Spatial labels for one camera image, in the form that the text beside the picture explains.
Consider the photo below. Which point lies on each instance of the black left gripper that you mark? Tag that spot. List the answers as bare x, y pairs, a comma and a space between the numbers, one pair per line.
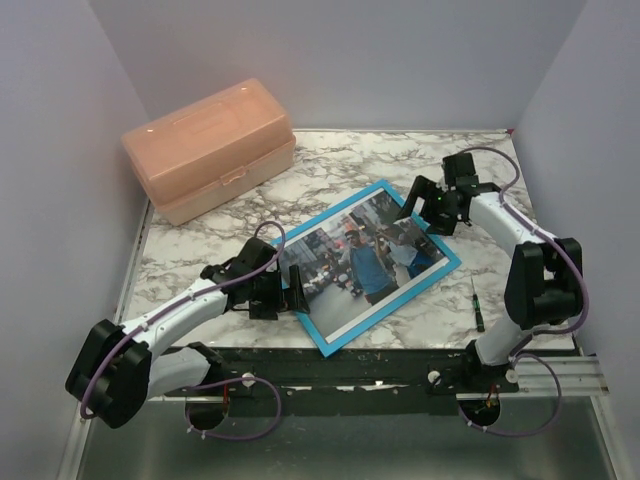
270, 311

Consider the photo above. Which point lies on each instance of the pink plastic storage box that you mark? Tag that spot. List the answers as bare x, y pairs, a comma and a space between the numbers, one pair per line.
201, 156

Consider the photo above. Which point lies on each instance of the green black screwdriver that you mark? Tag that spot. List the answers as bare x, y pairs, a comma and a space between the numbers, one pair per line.
479, 319

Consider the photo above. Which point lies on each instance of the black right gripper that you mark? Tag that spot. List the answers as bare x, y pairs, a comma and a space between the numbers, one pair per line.
426, 189

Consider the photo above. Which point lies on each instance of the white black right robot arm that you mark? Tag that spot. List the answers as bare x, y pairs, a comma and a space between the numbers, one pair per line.
545, 292

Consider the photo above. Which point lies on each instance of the blue wooden picture frame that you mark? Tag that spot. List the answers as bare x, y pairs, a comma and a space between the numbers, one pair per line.
440, 260

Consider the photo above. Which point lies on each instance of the aluminium front rail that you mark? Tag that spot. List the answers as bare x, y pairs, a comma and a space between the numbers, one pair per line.
577, 377

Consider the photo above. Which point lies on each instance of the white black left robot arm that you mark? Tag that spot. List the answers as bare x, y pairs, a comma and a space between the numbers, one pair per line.
120, 366

